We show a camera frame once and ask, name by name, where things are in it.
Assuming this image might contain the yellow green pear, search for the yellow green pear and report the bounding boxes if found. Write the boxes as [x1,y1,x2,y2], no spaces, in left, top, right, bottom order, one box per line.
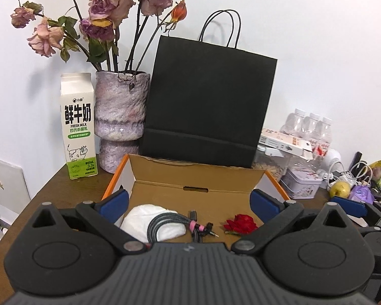
[329,181,352,199]

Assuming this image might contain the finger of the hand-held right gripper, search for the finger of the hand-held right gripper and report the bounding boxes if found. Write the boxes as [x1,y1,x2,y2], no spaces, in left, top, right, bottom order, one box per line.
[331,196,368,217]

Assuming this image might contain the small white fan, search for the small white fan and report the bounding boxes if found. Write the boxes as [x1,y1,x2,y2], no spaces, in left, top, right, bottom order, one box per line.
[320,149,342,179]

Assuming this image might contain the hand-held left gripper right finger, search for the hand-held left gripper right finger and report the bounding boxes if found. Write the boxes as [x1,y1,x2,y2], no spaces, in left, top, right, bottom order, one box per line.
[231,189,351,255]

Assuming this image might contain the lilac stone vase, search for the lilac stone vase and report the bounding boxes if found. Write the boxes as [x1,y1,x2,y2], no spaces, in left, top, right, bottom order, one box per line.
[94,69,151,174]

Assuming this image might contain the purple tissue pack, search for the purple tissue pack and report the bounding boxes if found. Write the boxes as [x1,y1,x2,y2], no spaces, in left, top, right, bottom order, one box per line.
[349,184,374,205]

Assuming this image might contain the black paper bag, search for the black paper bag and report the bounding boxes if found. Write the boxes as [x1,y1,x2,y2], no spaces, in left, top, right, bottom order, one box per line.
[138,9,278,169]

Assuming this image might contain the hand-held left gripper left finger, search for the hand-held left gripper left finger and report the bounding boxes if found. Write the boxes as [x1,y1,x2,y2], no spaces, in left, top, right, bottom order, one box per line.
[32,188,148,255]

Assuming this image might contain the clear jar of seeds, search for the clear jar of seeds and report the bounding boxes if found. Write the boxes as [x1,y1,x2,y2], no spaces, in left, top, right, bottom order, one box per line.
[252,144,293,182]

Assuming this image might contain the red cardboard box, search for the red cardboard box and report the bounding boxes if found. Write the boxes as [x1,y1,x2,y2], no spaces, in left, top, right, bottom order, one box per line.
[101,153,291,246]

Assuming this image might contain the red fabric rose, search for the red fabric rose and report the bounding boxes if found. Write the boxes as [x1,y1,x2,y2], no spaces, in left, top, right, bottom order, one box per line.
[224,214,259,236]

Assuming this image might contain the white green milk carton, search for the white green milk carton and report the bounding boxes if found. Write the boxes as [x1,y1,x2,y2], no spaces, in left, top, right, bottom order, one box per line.
[60,73,99,181]

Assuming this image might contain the white charging cables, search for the white charging cables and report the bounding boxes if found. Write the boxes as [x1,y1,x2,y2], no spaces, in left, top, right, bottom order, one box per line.
[328,161,374,185]

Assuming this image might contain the dried rose bouquet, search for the dried rose bouquet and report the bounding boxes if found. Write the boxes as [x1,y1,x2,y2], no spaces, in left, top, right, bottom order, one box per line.
[10,0,188,72]

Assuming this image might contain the floral tin box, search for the floral tin box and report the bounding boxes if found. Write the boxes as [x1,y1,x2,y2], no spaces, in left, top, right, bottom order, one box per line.
[280,167,324,200]

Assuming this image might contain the flat white carton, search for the flat white carton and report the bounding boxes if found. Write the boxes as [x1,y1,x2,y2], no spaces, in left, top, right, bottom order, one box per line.
[260,128,318,161]

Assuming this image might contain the braided black cable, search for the braided black cable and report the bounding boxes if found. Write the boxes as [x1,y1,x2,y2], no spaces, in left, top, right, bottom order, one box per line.
[147,209,220,246]

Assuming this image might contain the white cloth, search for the white cloth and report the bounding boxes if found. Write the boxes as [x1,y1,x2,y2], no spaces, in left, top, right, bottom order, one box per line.
[120,203,187,244]

